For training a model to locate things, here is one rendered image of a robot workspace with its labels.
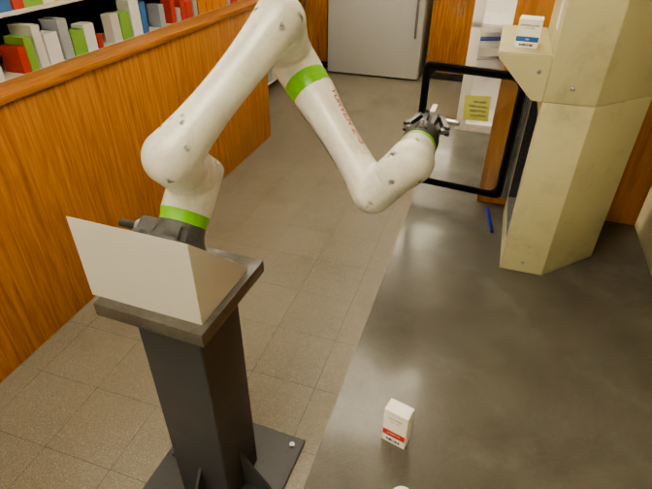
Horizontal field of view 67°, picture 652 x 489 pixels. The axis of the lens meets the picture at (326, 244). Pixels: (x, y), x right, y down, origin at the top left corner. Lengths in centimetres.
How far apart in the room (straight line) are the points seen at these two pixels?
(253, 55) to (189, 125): 21
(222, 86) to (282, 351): 155
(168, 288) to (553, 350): 90
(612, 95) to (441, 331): 65
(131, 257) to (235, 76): 48
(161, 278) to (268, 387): 120
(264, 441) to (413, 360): 110
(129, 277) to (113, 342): 141
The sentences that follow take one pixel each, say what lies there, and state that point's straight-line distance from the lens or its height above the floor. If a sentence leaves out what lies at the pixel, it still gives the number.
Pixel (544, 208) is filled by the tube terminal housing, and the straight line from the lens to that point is 137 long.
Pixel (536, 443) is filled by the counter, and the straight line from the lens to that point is 108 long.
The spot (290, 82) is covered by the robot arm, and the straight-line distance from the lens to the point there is 133.
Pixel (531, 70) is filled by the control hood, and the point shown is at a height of 148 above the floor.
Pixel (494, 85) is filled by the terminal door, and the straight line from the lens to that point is 158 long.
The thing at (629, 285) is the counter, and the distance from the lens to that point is 156.
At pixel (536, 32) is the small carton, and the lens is 128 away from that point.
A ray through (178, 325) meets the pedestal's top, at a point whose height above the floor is 94.
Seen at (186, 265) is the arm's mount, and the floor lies 112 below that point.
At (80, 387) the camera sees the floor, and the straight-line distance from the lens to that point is 253.
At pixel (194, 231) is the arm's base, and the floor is 110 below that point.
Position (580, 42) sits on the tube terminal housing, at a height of 154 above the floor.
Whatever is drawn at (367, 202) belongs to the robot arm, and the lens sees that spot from 121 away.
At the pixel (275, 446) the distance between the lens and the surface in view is 211.
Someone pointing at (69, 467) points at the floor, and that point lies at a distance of 229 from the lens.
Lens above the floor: 178
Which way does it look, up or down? 35 degrees down
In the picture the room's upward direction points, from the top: 1 degrees clockwise
